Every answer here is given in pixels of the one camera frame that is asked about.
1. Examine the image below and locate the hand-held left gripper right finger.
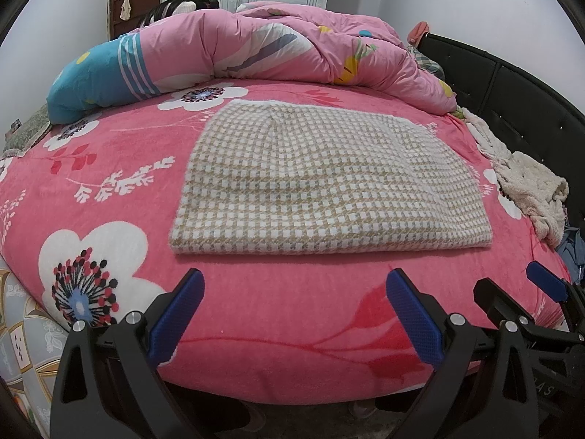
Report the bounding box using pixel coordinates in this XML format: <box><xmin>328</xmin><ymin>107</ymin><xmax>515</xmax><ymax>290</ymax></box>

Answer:
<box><xmin>385</xmin><ymin>267</ymin><xmax>541</xmax><ymax>439</ymax></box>

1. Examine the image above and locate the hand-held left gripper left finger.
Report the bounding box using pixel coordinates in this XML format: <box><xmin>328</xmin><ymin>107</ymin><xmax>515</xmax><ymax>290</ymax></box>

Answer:
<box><xmin>50</xmin><ymin>267</ymin><xmax>206</xmax><ymax>439</ymax></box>

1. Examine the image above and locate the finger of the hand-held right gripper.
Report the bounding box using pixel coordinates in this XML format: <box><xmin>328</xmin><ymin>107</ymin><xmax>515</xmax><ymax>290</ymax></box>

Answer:
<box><xmin>473</xmin><ymin>278</ymin><xmax>549</xmax><ymax>344</ymax></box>
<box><xmin>525</xmin><ymin>260</ymin><xmax>577</xmax><ymax>326</ymax></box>

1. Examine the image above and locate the beige white checked sweater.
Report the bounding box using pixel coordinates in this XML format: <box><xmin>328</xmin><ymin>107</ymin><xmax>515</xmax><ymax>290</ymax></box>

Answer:
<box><xmin>169</xmin><ymin>99</ymin><xmax>494</xmax><ymax>255</ymax></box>

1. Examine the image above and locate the dark clothes pile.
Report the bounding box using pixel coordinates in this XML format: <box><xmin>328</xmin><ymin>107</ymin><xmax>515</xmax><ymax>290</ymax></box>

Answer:
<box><xmin>141</xmin><ymin>0</ymin><xmax>220</xmax><ymax>26</ymax></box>

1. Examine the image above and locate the blue grey clothing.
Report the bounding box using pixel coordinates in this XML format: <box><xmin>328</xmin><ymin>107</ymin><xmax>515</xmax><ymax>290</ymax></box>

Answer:
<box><xmin>555</xmin><ymin>226</ymin><xmax>585</xmax><ymax>284</ymax></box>

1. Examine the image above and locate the pink floral blanket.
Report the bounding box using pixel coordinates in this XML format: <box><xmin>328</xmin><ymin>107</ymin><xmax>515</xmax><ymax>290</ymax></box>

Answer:
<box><xmin>0</xmin><ymin>78</ymin><xmax>572</xmax><ymax>405</ymax></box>

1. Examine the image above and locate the white fluffy cloth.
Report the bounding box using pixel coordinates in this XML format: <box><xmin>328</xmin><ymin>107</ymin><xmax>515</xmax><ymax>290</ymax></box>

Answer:
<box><xmin>459</xmin><ymin>107</ymin><xmax>570</xmax><ymax>248</ymax></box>

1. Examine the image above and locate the patterned mattress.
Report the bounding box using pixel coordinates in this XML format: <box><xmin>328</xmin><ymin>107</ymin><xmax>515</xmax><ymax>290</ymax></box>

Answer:
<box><xmin>0</xmin><ymin>256</ymin><xmax>74</xmax><ymax>439</ymax></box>

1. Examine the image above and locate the black padded headboard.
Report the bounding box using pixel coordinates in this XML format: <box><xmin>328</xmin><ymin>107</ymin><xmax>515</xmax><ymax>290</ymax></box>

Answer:
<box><xmin>420</xmin><ymin>32</ymin><xmax>585</xmax><ymax>257</ymax></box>

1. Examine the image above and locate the green patterned cushion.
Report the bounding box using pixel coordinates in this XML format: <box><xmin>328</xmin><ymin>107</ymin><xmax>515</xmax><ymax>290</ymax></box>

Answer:
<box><xmin>2</xmin><ymin>103</ymin><xmax>53</xmax><ymax>154</ymax></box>

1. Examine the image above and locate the plaid cloth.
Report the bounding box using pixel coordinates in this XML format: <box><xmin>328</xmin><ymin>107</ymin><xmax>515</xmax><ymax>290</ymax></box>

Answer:
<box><xmin>407</xmin><ymin>46</ymin><xmax>446</xmax><ymax>80</ymax></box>

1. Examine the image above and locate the pink cloth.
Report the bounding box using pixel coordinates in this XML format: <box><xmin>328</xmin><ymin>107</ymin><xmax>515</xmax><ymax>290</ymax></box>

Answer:
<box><xmin>407</xmin><ymin>20</ymin><xmax>433</xmax><ymax>46</ymax></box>

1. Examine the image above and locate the pink and blue duvet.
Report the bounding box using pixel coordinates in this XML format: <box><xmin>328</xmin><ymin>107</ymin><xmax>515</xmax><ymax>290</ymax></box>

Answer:
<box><xmin>46</xmin><ymin>1</ymin><xmax>458</xmax><ymax>125</ymax></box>

